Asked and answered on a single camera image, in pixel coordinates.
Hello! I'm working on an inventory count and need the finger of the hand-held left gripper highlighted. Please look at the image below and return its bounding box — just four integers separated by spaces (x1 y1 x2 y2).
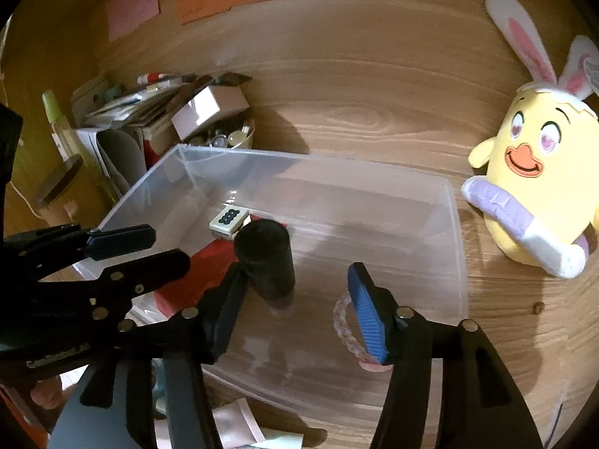
28 249 191 337
2 223 156 282

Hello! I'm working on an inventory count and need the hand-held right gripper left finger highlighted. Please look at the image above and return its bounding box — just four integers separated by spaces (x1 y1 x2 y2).
47 262 251 449

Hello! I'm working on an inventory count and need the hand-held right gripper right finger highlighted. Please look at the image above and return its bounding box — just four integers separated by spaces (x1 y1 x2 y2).
347 262 546 449

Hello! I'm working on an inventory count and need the braided bracelet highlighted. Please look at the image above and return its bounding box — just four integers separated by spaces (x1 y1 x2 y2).
332 292 394 373

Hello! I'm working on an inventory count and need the black cylinder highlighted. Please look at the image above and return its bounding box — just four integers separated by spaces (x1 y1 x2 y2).
233 220 297 301

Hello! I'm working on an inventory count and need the clear plastic bin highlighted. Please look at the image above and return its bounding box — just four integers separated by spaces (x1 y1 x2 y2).
72 144 469 424

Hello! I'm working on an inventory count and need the person's left hand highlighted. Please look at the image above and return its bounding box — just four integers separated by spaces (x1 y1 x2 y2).
29 376 64 409

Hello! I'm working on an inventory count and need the red box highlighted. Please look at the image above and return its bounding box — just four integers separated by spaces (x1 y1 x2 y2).
154 238 237 315

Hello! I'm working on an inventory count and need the round wooden lid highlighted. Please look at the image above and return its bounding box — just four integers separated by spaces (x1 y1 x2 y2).
35 154 85 207

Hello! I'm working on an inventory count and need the white mahjong tile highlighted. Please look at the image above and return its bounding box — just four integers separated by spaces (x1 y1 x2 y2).
209 206 250 235

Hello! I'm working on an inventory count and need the red carton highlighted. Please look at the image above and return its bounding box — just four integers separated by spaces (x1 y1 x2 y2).
143 126 179 170

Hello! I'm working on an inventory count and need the pink paper sheet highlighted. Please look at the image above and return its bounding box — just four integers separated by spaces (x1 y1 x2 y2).
210 397 264 448

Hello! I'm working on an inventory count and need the stack of books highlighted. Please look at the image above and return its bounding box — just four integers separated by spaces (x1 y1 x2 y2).
84 79 207 128

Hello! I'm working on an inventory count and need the green capped bottle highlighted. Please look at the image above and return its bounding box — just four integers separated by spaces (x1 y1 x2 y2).
41 89 72 160

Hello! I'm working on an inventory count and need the pale green paper sheet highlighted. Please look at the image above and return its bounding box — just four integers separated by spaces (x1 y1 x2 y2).
248 433 305 449

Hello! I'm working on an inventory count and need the bowl of beads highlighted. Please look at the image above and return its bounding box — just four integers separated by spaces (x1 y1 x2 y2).
185 119 256 149

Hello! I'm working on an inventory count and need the dark green container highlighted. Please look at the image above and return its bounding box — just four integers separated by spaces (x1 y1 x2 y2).
94 84 125 104

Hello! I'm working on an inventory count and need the white folded card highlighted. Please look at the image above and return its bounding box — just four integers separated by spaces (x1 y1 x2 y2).
171 85 250 141

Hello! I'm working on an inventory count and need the red white marker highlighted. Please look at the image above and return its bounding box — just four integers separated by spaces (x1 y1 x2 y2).
137 71 195 86

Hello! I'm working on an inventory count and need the dark clip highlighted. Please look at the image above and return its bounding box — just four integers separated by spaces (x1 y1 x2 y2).
210 71 253 88

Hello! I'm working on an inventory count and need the yellow chick plush toy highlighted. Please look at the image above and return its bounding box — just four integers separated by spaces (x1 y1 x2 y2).
461 0 599 280

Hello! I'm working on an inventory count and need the pink paper note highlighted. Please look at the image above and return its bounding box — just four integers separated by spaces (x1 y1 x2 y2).
105 0 161 42

